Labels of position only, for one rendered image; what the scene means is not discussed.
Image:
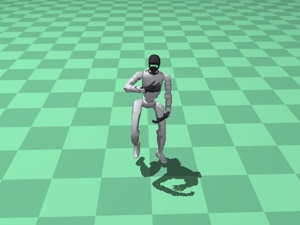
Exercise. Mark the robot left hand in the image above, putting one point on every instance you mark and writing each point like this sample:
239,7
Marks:
162,118

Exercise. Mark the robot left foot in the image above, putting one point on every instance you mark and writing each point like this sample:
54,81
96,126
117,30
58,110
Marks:
161,157

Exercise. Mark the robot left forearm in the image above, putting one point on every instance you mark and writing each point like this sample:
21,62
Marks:
168,104

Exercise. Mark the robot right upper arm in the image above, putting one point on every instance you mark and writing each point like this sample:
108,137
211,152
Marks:
137,76

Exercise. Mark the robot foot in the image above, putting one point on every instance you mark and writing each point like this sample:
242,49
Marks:
161,157
136,151

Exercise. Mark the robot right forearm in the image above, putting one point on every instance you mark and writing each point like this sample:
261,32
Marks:
132,88

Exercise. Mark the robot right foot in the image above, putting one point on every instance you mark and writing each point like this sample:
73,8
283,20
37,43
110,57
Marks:
136,151

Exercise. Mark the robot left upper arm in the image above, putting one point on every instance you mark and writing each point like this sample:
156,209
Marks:
168,87

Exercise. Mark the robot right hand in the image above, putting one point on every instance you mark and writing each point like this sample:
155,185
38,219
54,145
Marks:
152,88

